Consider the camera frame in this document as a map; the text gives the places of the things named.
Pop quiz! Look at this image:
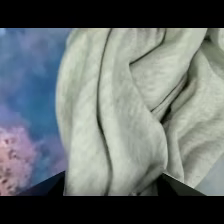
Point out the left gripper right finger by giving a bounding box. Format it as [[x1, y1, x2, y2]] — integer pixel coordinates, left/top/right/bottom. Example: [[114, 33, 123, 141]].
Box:
[[157, 172, 207, 197]]

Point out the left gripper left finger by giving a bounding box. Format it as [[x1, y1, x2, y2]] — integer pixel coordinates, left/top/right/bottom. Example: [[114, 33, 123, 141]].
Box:
[[18, 170, 67, 197]]

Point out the light grey garment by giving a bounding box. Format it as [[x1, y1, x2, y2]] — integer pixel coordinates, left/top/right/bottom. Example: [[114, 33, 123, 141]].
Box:
[[55, 27, 224, 197]]

